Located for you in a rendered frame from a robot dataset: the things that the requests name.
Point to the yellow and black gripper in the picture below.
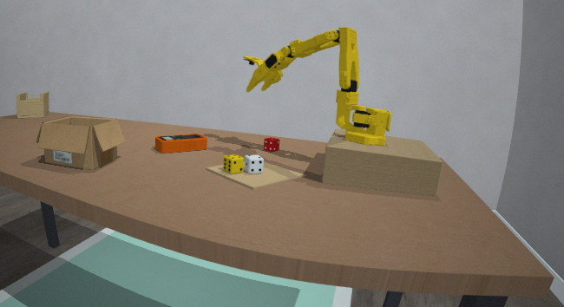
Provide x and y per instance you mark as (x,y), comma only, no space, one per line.
(261,73)

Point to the red die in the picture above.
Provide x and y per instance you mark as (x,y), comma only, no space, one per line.
(271,144)

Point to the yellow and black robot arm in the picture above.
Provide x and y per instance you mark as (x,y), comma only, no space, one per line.
(375,120)

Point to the yellow die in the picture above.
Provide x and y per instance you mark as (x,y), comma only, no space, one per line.
(233,164)

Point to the white die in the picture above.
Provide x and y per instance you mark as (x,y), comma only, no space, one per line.
(254,164)

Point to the orange digital multimeter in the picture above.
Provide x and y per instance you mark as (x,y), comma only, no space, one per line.
(180,143)

